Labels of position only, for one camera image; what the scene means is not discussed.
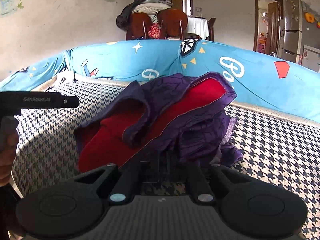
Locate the purple floral red-lined garment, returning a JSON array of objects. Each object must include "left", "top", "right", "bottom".
[{"left": 74, "top": 72, "right": 242, "bottom": 173}]

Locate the person's left hand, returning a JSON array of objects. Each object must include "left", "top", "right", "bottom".
[{"left": 0, "top": 131, "right": 19, "bottom": 187}]

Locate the brown wooden chair left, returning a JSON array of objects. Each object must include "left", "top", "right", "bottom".
[{"left": 126, "top": 12, "right": 152, "bottom": 41}]

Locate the brown wooden chair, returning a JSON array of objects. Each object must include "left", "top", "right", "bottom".
[
  {"left": 126, "top": 12, "right": 152, "bottom": 41},
  {"left": 157, "top": 9, "right": 188, "bottom": 40}
]

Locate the brown wooden chair right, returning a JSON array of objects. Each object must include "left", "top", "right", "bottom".
[{"left": 157, "top": 9, "right": 188, "bottom": 40}]

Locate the white clothed dining table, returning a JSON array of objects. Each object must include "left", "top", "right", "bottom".
[{"left": 185, "top": 17, "right": 209, "bottom": 40}]

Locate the blue cartoon print sofa backrest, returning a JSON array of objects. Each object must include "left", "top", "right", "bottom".
[{"left": 1, "top": 38, "right": 319, "bottom": 122}]

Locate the houndstooth sofa seat cover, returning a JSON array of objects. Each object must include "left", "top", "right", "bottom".
[{"left": 12, "top": 81, "right": 319, "bottom": 239}]

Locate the silver refrigerator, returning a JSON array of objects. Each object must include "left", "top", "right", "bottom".
[{"left": 282, "top": 0, "right": 319, "bottom": 63}]

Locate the white chest freezer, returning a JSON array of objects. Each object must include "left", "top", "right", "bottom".
[{"left": 299, "top": 45, "right": 320, "bottom": 73}]

